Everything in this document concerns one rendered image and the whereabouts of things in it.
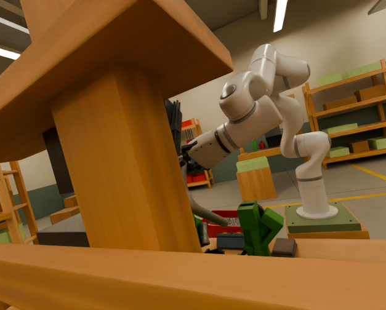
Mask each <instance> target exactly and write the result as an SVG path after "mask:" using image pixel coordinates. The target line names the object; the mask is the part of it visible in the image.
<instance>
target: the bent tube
mask: <svg viewBox="0 0 386 310"><path fill-rule="evenodd" d="M190 163H191V162H190V161H188V162H186V163H185V165H184V166H183V167H181V171H182V175H183V180H184V183H185V187H186V190H187V195H188V199H189V202H190V207H191V211H192V213H193V214H195V215H197V216H199V217H201V218H204V219H205V220H208V221H210V222H213V223H215V224H217V225H219V226H222V227H224V228H226V227H227V226H228V220H227V219H226V218H223V217H221V216H219V215H217V214H215V213H213V212H211V211H209V210H207V209H205V208H203V207H201V206H199V205H198V204H197V203H196V202H195V201H194V199H193V198H192V196H191V194H190V192H189V190H188V186H187V165H188V164H190Z"/></svg>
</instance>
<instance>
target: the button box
mask: <svg viewBox="0 0 386 310"><path fill-rule="evenodd" d="M244 243H245V241H244V235H243V233H241V234H238V233H233V234H231V233H226V234H224V233H219V234H217V248H243V246H244Z"/></svg>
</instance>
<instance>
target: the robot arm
mask: <svg viewBox="0 0 386 310"><path fill-rule="evenodd" d="M310 74H311V73H310V67H309V64H308V63H307V62H306V61H305V60H303V59H301V58H298V57H293V56H287V55H281V54H279V53H278V51H277V50H276V49H275V48H274V47H273V46H271V45H269V44H264V45H261V46H259V47H258V48H257V49H256V50H255V52H254V53H253V55H252V58H251V62H250V65H249V69H248V71H245V72H242V73H239V74H237V75H235V76H233V77H232V78H231V79H230V80H229V81H228V82H227V83H226V84H225V86H224V88H223V90H222V93H221V95H220V99H219V105H220V108H221V110H222V111H223V113H224V114H225V115H226V117H227V118H228V119H229V120H228V121H227V122H225V123H224V124H222V125H221V126H219V127H218V128H217V130H216V131H215V130H210V131H208V132H206V133H204V134H202V135H200V136H198V137H196V138H195V139H194V140H192V141H191V142H189V143H188V144H187V145H183V146H181V150H182V153H183V157H182V158H180V159H179V164H180V168H181V167H183V166H184V165H185V163H186V162H188V161H190V160H192V159H193V160H195V162H194V163H190V164H188V165H187V174H189V173H190V172H192V171H197V170H203V169H204V170H210V168H211V167H213V166H215V165H216V164H218V163H219V162H221V161H222V160H224V159H225V158H226V157H227V156H228V155H229V154H230V153H231V152H232V153H233V152H235V151H236V150H238V149H240V148H242V147H243V146H245V145H246V144H248V143H250V142H251V141H253V140H255V139H256V138H258V137H260V136H261V135H263V134H265V133H267V132H268V131H270V130H271V129H273V128H275V127H276V126H278V125H280V124H282V125H283V136H282V139H281V143H280V151H281V154H282V155H283V156H284V157H286V158H298V157H306V156H310V157H311V158H310V160H309V161H307V162H306V163H304V164H302V165H300V166H298V167H297V168H296V178H297V183H298V187H299V193H300V198H301V201H302V206H301V207H299V208H298V209H297V210H296V212H297V214H298V216H300V217H303V218H308V219H316V220H319V219H327V218H332V217H334V216H336V215H337V214H338V209H337V208H336V207H334V206H331V205H329V204H328V199H327V195H326V190H325V186H324V181H323V175H322V171H321V164H322V161H323V159H324V158H325V156H326V155H327V153H328V151H329V150H330V147H331V139H330V137H329V135H328V134H326V133H324V132H310V133H305V134H301V135H295V134H296V133H297V132H298V131H299V130H300V129H301V128H302V126H303V124H304V113H303V111H302V107H301V105H300V103H299V102H298V101H297V100H296V99H295V98H291V97H287V96H284V95H282V94H280V93H281V92H284V91H287V90H290V89H293V88H296V87H298V86H300V85H302V84H304V83H305V82H306V81H307V80H308V78H309V77H310ZM188 150H190V151H189V152H187V151H188Z"/></svg>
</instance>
